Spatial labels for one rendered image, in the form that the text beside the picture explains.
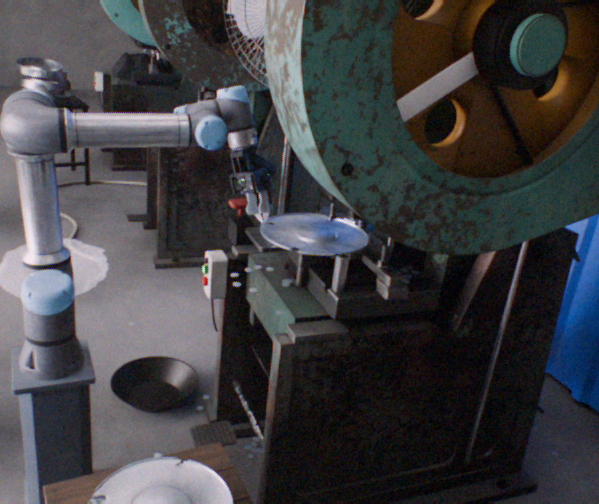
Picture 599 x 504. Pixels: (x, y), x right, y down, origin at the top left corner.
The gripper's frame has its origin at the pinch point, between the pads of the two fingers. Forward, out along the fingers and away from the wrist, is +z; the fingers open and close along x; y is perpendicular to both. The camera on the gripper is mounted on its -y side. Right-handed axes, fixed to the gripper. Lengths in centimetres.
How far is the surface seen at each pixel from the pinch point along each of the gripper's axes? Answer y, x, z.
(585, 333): -91, 78, 82
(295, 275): 6.2, 8.5, 15.1
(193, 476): 55, -2, 42
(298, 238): 5.9, 11.5, 5.1
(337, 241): 1.3, 20.2, 8.2
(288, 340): 28.4, 14.0, 23.1
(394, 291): 10.2, 35.8, 19.5
